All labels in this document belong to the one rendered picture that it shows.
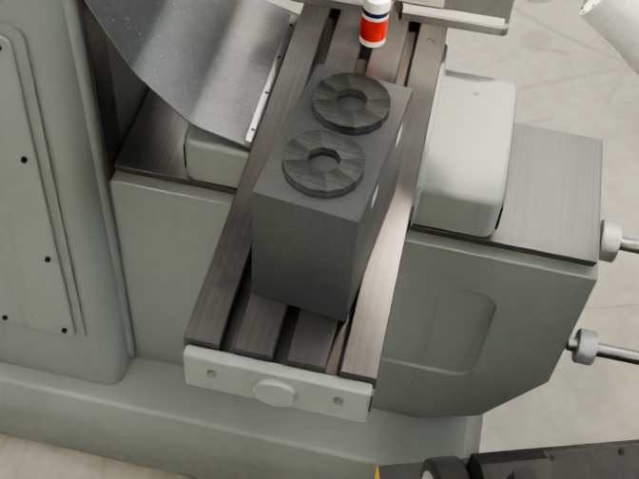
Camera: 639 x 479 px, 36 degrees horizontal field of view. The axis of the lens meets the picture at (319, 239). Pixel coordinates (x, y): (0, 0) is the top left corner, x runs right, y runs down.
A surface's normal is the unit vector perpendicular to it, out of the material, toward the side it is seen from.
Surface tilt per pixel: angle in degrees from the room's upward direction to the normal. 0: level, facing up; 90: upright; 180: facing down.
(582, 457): 0
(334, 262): 90
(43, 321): 89
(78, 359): 80
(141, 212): 90
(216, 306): 0
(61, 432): 90
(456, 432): 0
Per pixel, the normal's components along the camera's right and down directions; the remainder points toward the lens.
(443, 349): -0.21, 0.76
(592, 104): 0.06, -0.62
